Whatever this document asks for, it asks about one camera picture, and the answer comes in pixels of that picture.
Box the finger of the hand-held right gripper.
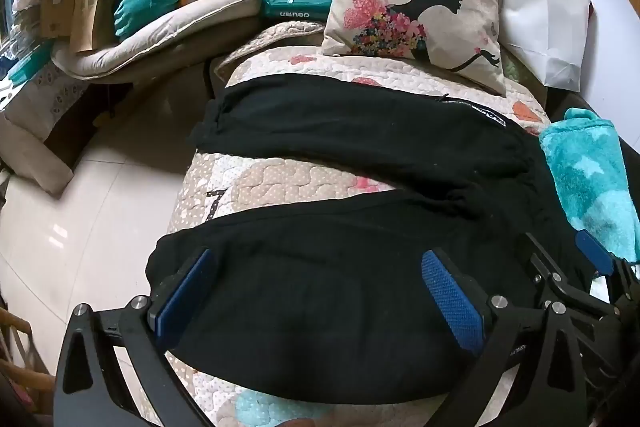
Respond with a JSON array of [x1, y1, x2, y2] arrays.
[[524, 233, 618, 315], [575, 229, 640, 308]]

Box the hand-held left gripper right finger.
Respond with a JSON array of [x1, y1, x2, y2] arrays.
[[421, 248, 606, 427]]

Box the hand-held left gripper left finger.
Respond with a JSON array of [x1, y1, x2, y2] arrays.
[[52, 248, 219, 427]]

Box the black pants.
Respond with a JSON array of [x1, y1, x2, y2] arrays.
[[146, 74, 601, 408]]

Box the teal star towel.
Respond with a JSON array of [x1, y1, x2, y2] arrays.
[[539, 108, 640, 264]]

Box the quilted patterned blanket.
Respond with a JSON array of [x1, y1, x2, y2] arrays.
[[165, 22, 553, 427]]

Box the wooden chair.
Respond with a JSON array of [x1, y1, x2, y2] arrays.
[[0, 302, 53, 408]]

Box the beige floor cushion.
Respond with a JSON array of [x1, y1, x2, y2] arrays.
[[0, 57, 101, 198]]

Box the beige padded seat cushion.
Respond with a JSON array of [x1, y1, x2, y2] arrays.
[[52, 0, 263, 80]]

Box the teal cloth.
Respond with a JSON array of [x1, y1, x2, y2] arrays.
[[114, 0, 211, 38]]

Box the floral printed cushion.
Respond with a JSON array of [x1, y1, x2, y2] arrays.
[[320, 0, 507, 95]]

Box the green tissue pack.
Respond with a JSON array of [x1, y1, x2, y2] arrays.
[[260, 0, 338, 24]]

